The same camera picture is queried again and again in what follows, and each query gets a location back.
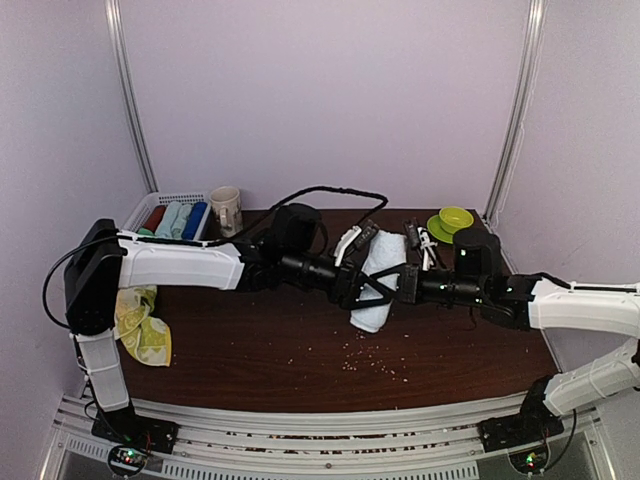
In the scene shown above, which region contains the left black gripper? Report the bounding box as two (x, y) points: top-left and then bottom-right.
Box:
(284, 249), (394, 313)

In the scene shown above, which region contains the light blue towel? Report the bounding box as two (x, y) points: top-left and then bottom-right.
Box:
(154, 201), (182, 239)
(350, 230), (407, 334)

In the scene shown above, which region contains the yellow green patterned towel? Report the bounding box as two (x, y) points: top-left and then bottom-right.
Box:
(114, 285), (172, 367)

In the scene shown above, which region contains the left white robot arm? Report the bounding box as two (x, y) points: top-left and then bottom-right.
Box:
(64, 203), (407, 444)

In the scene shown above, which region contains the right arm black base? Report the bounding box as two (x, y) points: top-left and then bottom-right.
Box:
(478, 414), (564, 453)

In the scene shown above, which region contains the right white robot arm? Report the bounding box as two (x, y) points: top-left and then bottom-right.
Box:
(396, 228), (639, 442)

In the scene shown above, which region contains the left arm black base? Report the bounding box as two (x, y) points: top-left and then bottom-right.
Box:
(91, 415), (179, 454)

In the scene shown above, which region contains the green saucer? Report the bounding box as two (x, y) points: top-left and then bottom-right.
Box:
(426, 215), (474, 244)

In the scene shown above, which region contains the green cup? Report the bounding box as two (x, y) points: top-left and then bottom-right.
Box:
(439, 206), (474, 235)

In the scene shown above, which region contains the beige ceramic mug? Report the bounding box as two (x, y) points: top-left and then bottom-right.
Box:
(209, 186), (243, 238)

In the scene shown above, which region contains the rolled dark blue towel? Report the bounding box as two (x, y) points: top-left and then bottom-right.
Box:
(181, 202), (207, 240)

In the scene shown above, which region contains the rolled pale teal towel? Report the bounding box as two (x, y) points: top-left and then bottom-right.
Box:
(171, 204), (193, 239)

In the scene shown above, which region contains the rolled light blue towel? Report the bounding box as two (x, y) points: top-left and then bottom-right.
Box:
(154, 201), (182, 239)

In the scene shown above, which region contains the rolled brown towel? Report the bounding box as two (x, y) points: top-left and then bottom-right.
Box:
(142, 205), (166, 234)

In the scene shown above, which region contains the white plastic basket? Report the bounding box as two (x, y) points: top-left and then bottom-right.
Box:
(120, 192), (211, 241)

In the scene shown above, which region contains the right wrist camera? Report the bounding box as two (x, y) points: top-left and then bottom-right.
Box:
(403, 219), (440, 271)

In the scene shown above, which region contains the right aluminium frame post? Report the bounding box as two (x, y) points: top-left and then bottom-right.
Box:
(484, 0), (547, 225)

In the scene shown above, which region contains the aluminium frame post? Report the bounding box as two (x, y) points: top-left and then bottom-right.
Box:
(104, 0), (159, 193)
(484, 0), (547, 225)

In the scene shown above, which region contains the aluminium front rail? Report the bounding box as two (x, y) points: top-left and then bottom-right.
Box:
(36, 392), (622, 479)

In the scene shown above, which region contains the left aluminium frame post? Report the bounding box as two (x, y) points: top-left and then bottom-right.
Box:
(104, 0), (159, 193)

